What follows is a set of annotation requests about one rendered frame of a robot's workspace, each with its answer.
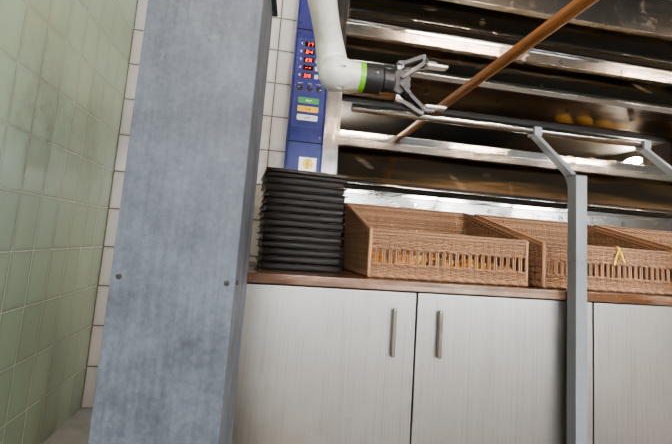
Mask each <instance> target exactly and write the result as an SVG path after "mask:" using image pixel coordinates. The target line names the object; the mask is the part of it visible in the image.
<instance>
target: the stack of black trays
mask: <svg viewBox="0 0 672 444"><path fill-rule="evenodd" d="M350 177H351V176H347V175H338V174H329V173H320V172H311V171H303V170H294V169H285V168H276V167H266V169H265V171H264V173H263V175H262V177H261V181H262V184H261V185H262V188H261V191H263V195H262V197H263V199H262V201H261V203H263V204H262V206H261V207H260V209H262V210H261V211H260V212H259V214H258V215H261V217H260V219H258V221H260V225H259V226H258V227H260V232H257V234H259V238H260V239H256V240H258V245H256V246H258V247H259V251H257V252H258V254H259V255H260V257H255V258H256V260H257V263H258V264H259V266H260V267H261V268H262V269H278V270H295V271H313V272H330V273H340V269H341V268H344V267H342V266H339V260H341V261H343V259H339V258H340V253H344V252H339V251H340V246H344V245H340V244H341V239H345V238H340V237H341V232H345V231H341V230H343V226H345V225H347V224H341V223H342V222H343V219H344V218H347V217H341V216H343V212H344V211H347V210H344V205H346V204H348V203H344V202H345V198H348V197H349V196H343V195H344V192H345V191H347V190H348V189H343V188H344V185H345V184H347V183H348V182H347V180H350ZM269 239H271V240H269ZM283 240H285V241H283ZM297 241H298V242H297ZM311 242H312V243H311Z"/></svg>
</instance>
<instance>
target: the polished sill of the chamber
mask: <svg viewBox="0 0 672 444"><path fill-rule="evenodd" d="M339 138H346V139H355V140H364V141H372V142H381V143H390V144H399V145H407V146H416V147H425V148H434V149H442V150H451V151H460V152H469V153H477V154H486V155H495V156H504V157H512V158H521V159H530V160H539V161H547V162H552V161H551V160H550V159H549V158H548V157H547V156H546V154H545V153H539V152H531V151H522V150H514V149H505V148H497V147H488V146H480V145H471V144H463V143H455V142H446V141H438V140H429V139H421V138H412V137H404V136H395V135H387V134H378V133H370V132H361V131H353V130H344V129H340V131H339ZM559 156H560V157H561V158H562V159H563V160H564V161H565V162H566V164H574V165H582V166H591V167H600V168H609V169H617V170H626V171H635V172H644V173H652V174H661V175H667V174H666V173H665V172H664V171H662V170H661V169H660V168H659V167H658V166H650V165H641V164H633V163H624V162H616V161H607V160H599V159H590V158H582V157H573V156H565V155H559Z"/></svg>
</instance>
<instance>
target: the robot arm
mask: <svg viewBox="0 0 672 444"><path fill-rule="evenodd" d="M307 1H308V5H309V9H310V14H311V19H312V25H313V31H314V38H315V46H316V56H317V70H318V74H319V79H320V82H321V84H322V85H323V86H324V87H325V88H326V89H327V90H329V91H331V92H360V93H367V94H375V95H378V94H379V93H380V92H381V93H389V94H395V95H396V98H395V101H394V104H396V105H400V106H402V107H403V108H405V109H407V110H408V111H410V112H411V113H413V114H414V115H416V116H417V117H421V116H422V115H423V114H424V112H428V113H433V112H434V111H442V112H443V111H444V110H446V109H447V107H445V106H437V105H429V104H426V105H423V104H422V103H421V102H420V101H419V100H418V99H417V98H416V97H415V96H414V95H413V94H412V92H411V91H410V90H409V89H410V81H411V78H410V77H409V76H411V75H412V74H414V73H415V72H416V71H418V70H419V69H421V68H422V67H424V66H425V67H424V68H425V69H430V70H437V71H444V72H445V71H446V70H447V69H448V66H445V65H438V64H437V62H434V61H429V59H426V54H423V55H420V56H417V57H414V58H411V59H408V60H405V61H404V60H399V61H398V62H397V64H396V67H397V70H394V69H388V68H384V67H383V65H380V64H373V63H366V62H359V61H354V60H351V59H348V58H347V55H346V51H345V47H344V42H343V37H342V32H341V26H340V20H339V12H338V3H337V0H307ZM420 61H422V62H421V63H420V64H418V65H417V66H415V67H414V68H412V69H411V70H409V71H407V72H406V73H405V72H404V71H403V70H402V68H403V67H406V66H409V65H412V64H414V63H417V62H420ZM400 95H403V96H404V97H405V98H407V99H408V100H409V101H410V102H411V103H412V104H413V105H414V106H413V105H411V104H410V103H408V102H407V101H405V100H403V99H402V98H401V97H400Z"/></svg>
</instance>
